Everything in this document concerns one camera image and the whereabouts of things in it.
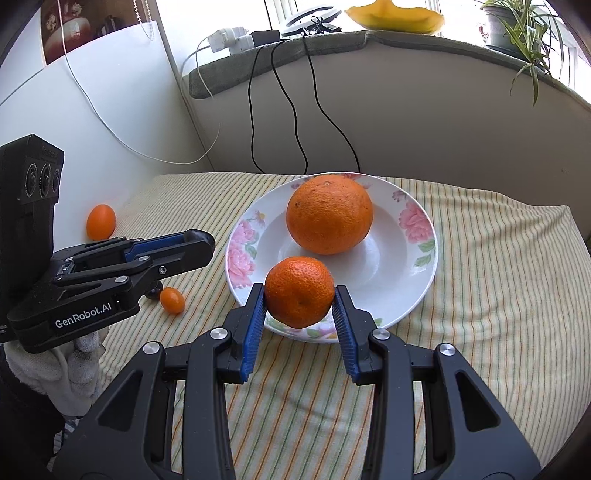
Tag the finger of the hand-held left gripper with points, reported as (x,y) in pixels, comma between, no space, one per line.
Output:
(115,280)
(157,244)

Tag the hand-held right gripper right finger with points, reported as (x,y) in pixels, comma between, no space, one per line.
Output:
(344,332)

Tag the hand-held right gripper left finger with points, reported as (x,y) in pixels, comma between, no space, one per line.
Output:
(254,323)

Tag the orange mandarin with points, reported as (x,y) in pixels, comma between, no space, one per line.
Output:
(299,290)

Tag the small orange kumquat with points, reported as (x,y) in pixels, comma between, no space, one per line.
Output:
(172,301)

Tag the floral white plate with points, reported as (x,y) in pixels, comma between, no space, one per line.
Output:
(392,258)

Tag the person's left hand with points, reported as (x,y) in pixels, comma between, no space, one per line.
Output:
(74,369)

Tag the oval orange kumquat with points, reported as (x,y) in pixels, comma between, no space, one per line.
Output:
(100,222)

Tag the large orange with pale patch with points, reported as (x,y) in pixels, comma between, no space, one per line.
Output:
(330,214)

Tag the striped tablecloth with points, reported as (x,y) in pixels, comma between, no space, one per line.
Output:
(485,277)

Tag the grey windowsill mat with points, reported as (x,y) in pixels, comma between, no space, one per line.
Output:
(231,74)

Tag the white red ceramic jar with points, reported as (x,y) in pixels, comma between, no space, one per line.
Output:
(74,33)

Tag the white power strip with chargers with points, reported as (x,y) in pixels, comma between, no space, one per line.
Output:
(231,39)

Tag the black shelf ornament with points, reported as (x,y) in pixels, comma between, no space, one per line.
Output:
(108,25)

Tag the black power adapter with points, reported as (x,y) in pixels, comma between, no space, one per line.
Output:
(265,37)

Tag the yellow bowl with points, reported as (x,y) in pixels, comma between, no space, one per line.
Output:
(392,18)

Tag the potted spider plant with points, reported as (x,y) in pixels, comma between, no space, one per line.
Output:
(501,23)

